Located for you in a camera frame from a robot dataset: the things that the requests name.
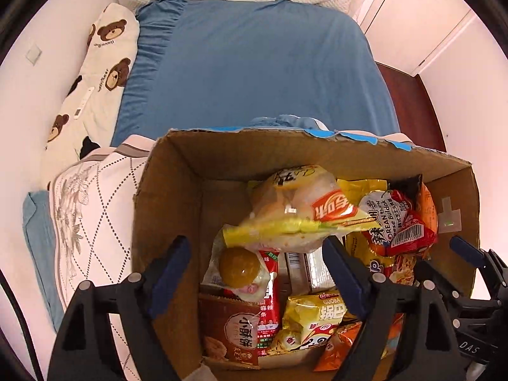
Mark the bear pattern pillow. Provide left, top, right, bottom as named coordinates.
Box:
left=40, top=3, right=141, bottom=192

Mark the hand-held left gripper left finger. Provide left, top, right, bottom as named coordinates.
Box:
left=48, top=235, right=192, bottom=381

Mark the white snack box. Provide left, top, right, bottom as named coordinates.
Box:
left=284, top=251, right=315, bottom=295

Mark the blue bed sheet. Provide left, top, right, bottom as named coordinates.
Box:
left=22, top=0, right=413, bottom=332

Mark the orange snack packet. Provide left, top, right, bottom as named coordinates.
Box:
left=313, top=313, right=404, bottom=373
left=420, top=183, right=439, bottom=231

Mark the black red snack packet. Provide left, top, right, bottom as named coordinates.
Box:
left=387, top=174, right=424, bottom=204

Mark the red white noodle packet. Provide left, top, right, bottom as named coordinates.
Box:
left=357, top=188, right=439, bottom=257

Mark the white diamond print blanket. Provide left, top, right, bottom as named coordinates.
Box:
left=47, top=135, right=159, bottom=381

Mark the white door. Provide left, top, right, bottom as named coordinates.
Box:
left=357, top=0, right=477, bottom=77

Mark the clear egg snack packet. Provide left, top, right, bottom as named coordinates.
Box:
left=200, top=229, right=279, bottom=303

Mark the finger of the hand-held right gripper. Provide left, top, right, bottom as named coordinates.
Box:
left=415, top=260, right=473, bottom=301
left=450, top=236, right=490, bottom=269

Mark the yellow blue snack packet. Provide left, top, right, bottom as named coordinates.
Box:
left=344, top=233, right=398, bottom=279

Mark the cardboard box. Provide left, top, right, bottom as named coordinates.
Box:
left=131, top=127, right=483, bottom=381

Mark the black cable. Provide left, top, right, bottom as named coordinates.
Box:
left=0, top=274, right=45, bottom=381

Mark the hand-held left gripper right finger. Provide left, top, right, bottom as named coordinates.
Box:
left=322, top=236, right=467, bottom=381

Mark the white remote control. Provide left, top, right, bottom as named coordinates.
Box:
left=72, top=86, right=96, bottom=120

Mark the silver snack packet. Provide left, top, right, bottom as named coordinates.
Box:
left=307, top=246, right=338, bottom=291

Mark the yellow cartoon snack packet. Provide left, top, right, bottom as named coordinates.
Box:
left=267, top=291, right=358, bottom=357

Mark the plain yellow snack packet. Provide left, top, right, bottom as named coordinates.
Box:
left=337, top=178, right=388, bottom=208

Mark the yellow white chips bag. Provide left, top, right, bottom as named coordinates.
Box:
left=221, top=165, right=380, bottom=253

